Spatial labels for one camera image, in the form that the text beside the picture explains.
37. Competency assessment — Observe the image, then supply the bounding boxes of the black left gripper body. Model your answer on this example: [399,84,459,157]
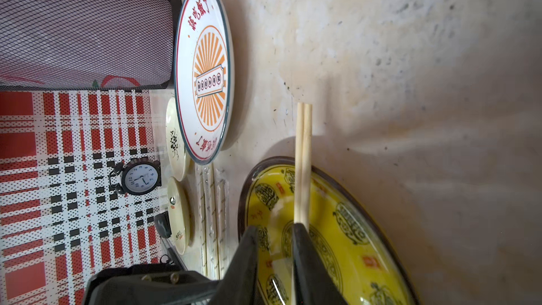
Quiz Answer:
[82,263,220,304]

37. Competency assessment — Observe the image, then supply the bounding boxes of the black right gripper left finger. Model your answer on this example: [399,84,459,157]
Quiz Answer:
[211,226,258,304]

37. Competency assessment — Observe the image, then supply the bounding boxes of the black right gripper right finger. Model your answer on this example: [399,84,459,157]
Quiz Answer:
[292,223,347,304]

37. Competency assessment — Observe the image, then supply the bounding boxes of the disposable chopsticks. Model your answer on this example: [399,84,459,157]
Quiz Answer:
[203,164,220,280]
[215,175,230,279]
[195,165,208,277]

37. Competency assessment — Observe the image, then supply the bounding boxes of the bare wooden chopsticks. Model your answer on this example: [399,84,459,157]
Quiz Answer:
[294,103,313,232]

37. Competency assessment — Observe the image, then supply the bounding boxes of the yellow patterned plate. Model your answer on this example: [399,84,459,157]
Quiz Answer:
[238,157,419,304]

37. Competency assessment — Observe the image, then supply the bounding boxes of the black alarm clock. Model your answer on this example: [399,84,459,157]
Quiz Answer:
[108,157,162,196]

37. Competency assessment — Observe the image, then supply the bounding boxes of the cream plate with flower print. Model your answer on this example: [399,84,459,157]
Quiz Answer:
[165,97,191,182]

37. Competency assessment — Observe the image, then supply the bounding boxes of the white plate with teal rim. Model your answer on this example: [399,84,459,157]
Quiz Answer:
[174,0,235,165]

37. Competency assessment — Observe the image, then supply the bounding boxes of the black mesh waste bin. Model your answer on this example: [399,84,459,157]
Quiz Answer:
[1,0,182,91]

